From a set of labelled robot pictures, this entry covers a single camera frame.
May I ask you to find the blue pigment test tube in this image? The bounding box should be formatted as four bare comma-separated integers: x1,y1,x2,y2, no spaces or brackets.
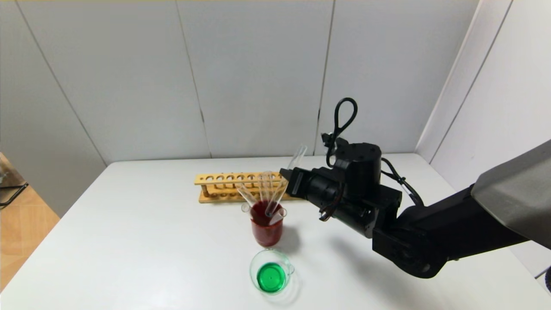
266,145,308,217

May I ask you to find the clear glass beaker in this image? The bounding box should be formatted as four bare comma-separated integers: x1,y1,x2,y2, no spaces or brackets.
249,249,296,295

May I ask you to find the black camera cable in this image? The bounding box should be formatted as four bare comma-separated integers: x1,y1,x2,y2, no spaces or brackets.
321,97,425,208

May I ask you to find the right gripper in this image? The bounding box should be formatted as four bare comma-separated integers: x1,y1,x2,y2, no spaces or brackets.
279,167,339,211

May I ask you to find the wooden test tube rack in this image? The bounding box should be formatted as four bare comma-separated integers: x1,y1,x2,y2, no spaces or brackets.
194,171,302,204

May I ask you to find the black metal chair frame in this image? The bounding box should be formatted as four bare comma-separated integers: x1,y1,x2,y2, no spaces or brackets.
0,183,30,208

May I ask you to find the red plastic cup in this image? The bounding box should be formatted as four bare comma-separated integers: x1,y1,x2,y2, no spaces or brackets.
250,200,285,248

